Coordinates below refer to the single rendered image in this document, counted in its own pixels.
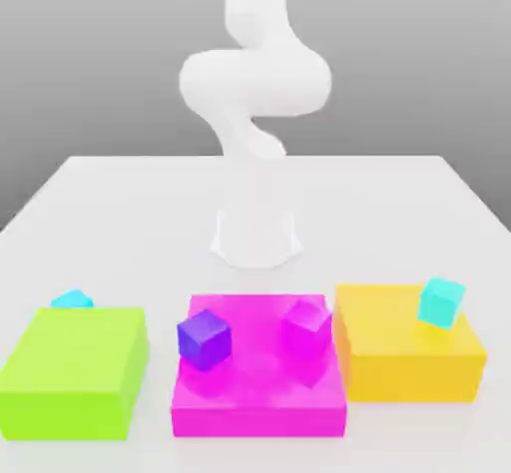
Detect large magenta box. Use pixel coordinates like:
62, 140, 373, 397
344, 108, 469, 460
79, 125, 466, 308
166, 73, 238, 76
170, 293, 347, 439

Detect small turquoise cube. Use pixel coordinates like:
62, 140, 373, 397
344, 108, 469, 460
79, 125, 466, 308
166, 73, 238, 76
416, 275, 467, 331

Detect large orange box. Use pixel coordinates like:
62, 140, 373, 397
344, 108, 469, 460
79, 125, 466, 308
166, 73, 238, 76
333, 283, 488, 404

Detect small purple cube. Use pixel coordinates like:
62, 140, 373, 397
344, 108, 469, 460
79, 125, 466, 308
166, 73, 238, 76
176, 307, 234, 372

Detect small magenta cube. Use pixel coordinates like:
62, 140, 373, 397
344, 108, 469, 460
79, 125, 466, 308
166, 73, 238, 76
280, 298, 333, 389

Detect large green box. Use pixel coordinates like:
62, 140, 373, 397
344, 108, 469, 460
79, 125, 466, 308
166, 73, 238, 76
0, 306, 151, 441

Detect small cyan cube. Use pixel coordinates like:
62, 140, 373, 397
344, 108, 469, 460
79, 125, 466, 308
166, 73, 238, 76
50, 288, 95, 309

